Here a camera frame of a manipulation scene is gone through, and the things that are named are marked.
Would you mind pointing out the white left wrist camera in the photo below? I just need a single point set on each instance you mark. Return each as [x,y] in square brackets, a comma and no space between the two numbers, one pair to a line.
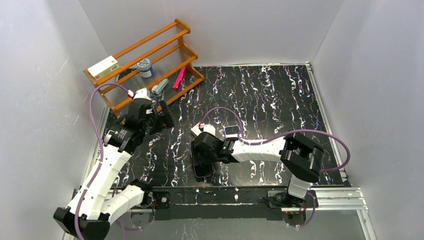
[142,93]

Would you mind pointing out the blue white round jar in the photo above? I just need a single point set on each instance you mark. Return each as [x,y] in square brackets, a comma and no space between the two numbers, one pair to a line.
[145,68]

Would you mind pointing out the white red small box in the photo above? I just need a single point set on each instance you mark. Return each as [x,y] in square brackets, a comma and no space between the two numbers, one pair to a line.
[195,130]

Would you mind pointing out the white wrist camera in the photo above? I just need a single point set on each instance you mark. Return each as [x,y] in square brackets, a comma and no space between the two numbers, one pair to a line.
[142,93]
[205,128]

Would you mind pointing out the black phone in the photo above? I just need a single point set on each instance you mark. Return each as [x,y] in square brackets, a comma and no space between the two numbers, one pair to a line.
[202,170]

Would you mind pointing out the black front base bar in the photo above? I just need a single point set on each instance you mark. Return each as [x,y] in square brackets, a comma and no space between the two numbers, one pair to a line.
[223,202]

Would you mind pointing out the orange wooden shelf rack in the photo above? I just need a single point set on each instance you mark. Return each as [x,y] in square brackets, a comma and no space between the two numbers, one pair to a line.
[160,62]

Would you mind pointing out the white cardboard box on shelf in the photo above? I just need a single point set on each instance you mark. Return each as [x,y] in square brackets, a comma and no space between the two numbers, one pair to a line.
[103,68]

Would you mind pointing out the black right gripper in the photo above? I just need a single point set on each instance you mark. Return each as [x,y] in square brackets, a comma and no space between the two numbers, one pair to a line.
[200,156]

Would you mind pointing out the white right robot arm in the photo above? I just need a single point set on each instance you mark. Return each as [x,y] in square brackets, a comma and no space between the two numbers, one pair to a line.
[301,155]

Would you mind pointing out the pink marker pen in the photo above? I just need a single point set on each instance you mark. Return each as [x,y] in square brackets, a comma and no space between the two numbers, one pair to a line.
[179,78]

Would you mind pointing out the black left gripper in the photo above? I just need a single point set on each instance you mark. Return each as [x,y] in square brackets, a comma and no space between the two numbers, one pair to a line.
[159,117]

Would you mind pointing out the black smartphone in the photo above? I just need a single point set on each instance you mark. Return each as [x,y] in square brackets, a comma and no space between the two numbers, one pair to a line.
[232,132]

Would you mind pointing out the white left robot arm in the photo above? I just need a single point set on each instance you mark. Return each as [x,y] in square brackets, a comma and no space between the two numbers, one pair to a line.
[89,215]

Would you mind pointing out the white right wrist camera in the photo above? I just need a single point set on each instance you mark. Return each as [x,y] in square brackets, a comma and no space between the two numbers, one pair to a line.
[205,128]

